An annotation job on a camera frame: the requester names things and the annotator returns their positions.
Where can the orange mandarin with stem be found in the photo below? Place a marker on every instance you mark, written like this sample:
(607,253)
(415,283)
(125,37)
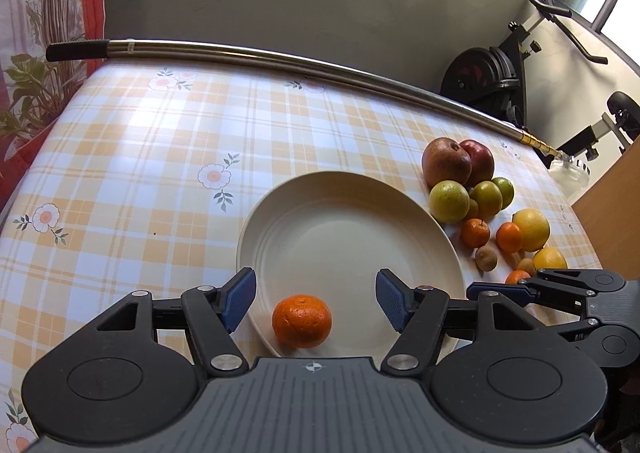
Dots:
(475,232)

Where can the green lime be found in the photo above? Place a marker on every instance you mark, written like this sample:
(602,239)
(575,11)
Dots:
(506,190)

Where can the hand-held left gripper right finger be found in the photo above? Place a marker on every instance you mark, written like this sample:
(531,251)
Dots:
(392,298)

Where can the large russet red apple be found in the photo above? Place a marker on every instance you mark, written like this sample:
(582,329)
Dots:
(446,163)

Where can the small yellow-green citrus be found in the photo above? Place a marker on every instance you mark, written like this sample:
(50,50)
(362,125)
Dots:
(486,198)

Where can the wooden board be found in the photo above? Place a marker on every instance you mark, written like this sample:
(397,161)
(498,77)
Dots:
(615,223)

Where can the large yellow-green citrus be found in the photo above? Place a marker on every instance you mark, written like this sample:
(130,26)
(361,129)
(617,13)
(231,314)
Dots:
(449,201)

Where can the cream ceramic plate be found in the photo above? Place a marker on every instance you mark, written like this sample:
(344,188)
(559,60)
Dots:
(340,243)

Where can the orange plaid floral tablecloth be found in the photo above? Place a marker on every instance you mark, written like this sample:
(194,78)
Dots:
(150,158)

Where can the clear plastic container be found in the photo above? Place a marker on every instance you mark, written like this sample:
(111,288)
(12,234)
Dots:
(570,175)

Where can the black exercise bike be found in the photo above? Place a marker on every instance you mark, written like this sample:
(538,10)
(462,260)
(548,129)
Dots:
(480,78)

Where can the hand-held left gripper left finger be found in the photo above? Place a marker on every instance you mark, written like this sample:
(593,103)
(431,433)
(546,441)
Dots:
(240,295)

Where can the metal pole with black grip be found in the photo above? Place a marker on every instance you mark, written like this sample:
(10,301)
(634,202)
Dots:
(150,48)

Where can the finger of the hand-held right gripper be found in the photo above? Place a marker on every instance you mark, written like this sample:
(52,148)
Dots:
(500,289)
(575,328)

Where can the red floral curtain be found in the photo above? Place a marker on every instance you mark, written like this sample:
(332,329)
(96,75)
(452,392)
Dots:
(50,8)

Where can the large yellow citrus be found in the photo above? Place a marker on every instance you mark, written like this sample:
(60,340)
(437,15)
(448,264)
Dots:
(532,228)

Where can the dark red apple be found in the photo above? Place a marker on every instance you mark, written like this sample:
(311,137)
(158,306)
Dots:
(481,160)

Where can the yellow lemon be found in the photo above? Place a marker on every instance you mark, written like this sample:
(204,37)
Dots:
(550,259)

